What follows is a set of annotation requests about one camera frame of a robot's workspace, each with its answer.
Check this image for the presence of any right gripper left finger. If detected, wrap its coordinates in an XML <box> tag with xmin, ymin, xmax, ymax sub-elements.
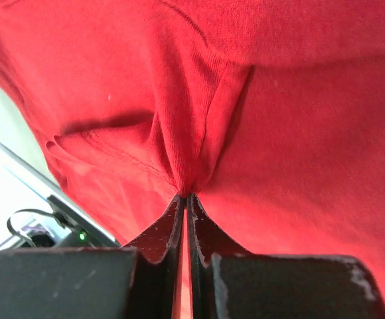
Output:
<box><xmin>0</xmin><ymin>196</ymin><xmax>185</xmax><ymax>319</ymax></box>

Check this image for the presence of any red t-shirt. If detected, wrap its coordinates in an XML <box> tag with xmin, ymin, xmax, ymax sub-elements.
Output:
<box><xmin>0</xmin><ymin>0</ymin><xmax>385</xmax><ymax>319</ymax></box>

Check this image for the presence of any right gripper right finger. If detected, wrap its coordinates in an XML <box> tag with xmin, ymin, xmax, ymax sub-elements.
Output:
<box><xmin>187</xmin><ymin>195</ymin><xmax>385</xmax><ymax>318</ymax></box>

